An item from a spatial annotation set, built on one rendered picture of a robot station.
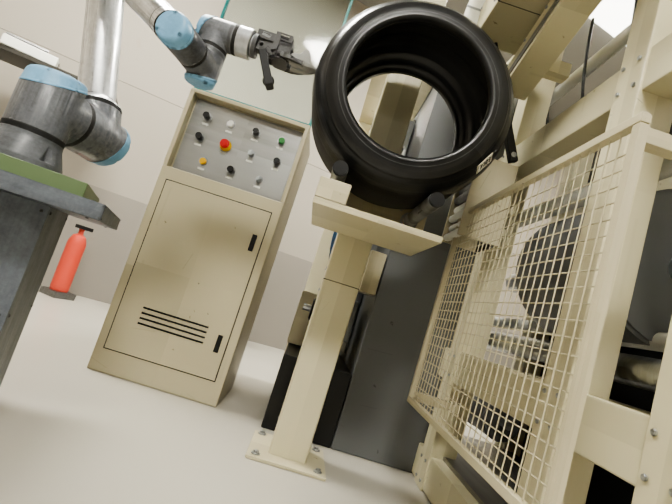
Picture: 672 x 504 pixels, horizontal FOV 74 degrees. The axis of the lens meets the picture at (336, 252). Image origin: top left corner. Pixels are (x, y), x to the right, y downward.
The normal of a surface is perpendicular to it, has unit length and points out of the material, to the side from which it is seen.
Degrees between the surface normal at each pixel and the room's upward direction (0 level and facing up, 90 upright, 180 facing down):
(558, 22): 162
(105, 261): 90
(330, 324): 90
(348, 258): 90
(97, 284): 90
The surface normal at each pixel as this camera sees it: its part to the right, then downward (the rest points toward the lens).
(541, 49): -0.26, 0.87
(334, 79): -0.12, -0.12
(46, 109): 0.60, 0.06
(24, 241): 0.38, 0.00
